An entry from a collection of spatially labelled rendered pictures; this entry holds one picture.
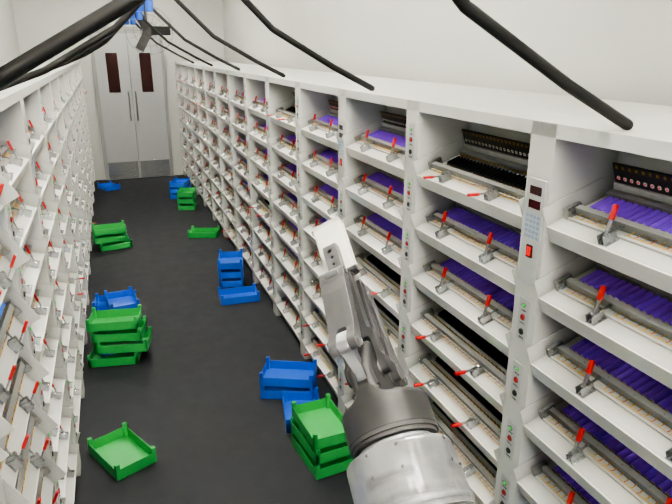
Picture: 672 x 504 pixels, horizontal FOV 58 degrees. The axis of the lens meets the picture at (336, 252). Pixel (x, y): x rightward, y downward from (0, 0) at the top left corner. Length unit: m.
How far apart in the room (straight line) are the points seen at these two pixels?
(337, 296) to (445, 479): 0.17
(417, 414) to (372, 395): 0.04
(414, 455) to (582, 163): 1.25
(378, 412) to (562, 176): 1.19
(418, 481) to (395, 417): 0.05
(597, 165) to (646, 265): 0.37
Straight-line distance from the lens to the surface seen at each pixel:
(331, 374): 3.49
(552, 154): 1.57
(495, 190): 1.82
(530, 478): 1.96
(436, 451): 0.48
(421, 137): 2.16
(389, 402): 0.49
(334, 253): 0.58
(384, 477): 0.47
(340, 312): 0.51
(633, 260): 1.41
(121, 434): 3.38
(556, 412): 1.83
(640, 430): 1.54
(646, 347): 1.47
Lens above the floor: 1.87
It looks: 19 degrees down
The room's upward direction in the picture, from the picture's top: straight up
